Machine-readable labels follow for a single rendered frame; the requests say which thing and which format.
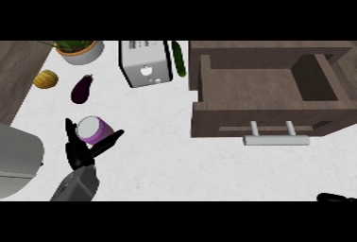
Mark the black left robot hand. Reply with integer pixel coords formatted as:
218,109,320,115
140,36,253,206
63,117,125,172

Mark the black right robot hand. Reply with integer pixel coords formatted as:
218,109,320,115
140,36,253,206
317,192,357,202

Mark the purple can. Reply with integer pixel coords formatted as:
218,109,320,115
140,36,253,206
75,115,115,146

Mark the brown wooden drawer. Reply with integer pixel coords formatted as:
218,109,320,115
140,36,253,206
190,53,357,139

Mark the pale grey rounded appliance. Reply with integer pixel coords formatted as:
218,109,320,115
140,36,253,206
0,122,45,200

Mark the dark purple eggplant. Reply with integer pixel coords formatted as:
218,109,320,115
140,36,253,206
69,74,94,105

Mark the small orange pumpkin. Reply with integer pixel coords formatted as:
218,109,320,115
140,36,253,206
32,69,60,90

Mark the brown wooden panel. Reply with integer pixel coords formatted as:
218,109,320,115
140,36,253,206
0,41,56,127

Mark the white toaster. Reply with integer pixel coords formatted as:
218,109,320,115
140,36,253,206
116,41,174,89

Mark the potted plant in white pot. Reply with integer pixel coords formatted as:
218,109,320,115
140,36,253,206
38,41,106,66

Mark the green cucumber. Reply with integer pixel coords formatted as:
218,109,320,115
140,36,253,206
169,41,188,78

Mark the brown wooden cabinet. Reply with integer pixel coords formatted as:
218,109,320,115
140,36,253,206
187,41,357,102

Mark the white drawer handle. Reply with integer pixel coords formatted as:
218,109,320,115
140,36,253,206
242,120,311,147

